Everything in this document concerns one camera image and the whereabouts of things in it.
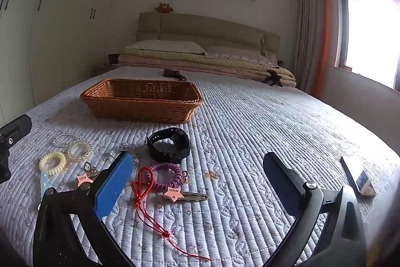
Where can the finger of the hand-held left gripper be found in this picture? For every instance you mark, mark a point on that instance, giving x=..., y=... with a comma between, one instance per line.
x=17, y=127

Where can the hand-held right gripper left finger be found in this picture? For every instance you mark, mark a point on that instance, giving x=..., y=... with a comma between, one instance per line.
x=114, y=182

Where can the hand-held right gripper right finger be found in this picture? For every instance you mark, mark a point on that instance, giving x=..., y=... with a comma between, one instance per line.
x=281, y=188

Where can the pink star keyring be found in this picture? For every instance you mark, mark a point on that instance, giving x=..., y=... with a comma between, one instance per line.
x=83, y=179

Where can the silver key with pink star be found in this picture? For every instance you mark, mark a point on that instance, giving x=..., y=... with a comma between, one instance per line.
x=172, y=194

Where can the brown wicker basket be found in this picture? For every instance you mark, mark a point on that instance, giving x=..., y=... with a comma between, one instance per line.
x=140, y=110

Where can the quilted white bedspread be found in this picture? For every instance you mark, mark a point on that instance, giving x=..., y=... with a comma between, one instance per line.
x=250, y=129

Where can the smartphone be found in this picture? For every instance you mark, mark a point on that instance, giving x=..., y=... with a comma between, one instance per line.
x=359, y=181

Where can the white wardrobe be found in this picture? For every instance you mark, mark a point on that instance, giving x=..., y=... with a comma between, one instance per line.
x=62, y=35

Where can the beige nightstand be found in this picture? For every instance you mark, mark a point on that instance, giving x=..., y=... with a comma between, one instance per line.
x=106, y=70

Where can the small black object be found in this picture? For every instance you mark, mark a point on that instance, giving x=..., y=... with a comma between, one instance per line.
x=274, y=76

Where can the dark box on nightstand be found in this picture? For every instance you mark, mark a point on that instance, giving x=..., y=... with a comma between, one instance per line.
x=113, y=59

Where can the brown hairbrush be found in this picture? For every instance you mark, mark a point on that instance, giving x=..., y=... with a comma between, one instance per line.
x=172, y=73

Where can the folded pink quilt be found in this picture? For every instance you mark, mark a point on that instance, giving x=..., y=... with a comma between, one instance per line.
x=150, y=62

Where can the folded yellow quilt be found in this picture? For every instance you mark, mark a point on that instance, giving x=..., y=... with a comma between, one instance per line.
x=237, y=62

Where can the pink pillow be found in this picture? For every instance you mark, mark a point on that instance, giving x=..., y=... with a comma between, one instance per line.
x=231, y=52

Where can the white pillow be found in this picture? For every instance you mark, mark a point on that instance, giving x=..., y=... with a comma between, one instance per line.
x=165, y=46

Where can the orange curtain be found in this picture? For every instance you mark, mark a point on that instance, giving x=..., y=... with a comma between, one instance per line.
x=323, y=35

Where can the beige curtain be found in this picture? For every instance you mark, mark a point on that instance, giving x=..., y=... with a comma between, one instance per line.
x=307, y=29

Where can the beige padded headboard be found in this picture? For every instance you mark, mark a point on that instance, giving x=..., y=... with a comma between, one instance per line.
x=187, y=26

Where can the window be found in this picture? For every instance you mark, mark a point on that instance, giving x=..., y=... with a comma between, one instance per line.
x=368, y=32

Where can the red plush toy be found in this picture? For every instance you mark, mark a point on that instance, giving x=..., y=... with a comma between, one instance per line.
x=164, y=8

